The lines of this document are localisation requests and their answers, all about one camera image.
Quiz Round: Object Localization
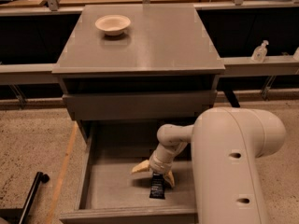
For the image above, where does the open grey middle drawer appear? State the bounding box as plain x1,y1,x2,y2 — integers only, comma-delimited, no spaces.
60,122,199,224

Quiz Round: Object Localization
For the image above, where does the dark blue rxbar wrapper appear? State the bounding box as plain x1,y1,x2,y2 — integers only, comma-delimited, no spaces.
149,173,165,199

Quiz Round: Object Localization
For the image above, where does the grey metal rail frame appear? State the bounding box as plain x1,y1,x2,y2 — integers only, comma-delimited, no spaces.
0,5,298,84

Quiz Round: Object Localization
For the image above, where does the closed grey top drawer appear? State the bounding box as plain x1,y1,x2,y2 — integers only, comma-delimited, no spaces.
63,91,217,120

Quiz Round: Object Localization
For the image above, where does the grey drawer cabinet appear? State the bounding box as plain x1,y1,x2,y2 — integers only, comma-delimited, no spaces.
52,4,225,138

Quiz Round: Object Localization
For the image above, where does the clear sanitizer pump bottle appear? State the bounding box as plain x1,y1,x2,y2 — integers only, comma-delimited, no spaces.
251,40,269,63

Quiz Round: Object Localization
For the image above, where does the white paper bowl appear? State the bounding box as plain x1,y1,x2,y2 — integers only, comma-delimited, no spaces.
95,15,131,36

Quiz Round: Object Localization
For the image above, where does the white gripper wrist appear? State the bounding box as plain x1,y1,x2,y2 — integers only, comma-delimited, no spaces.
131,142,187,188

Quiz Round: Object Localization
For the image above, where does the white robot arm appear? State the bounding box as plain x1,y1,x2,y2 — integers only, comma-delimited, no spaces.
132,107,286,224

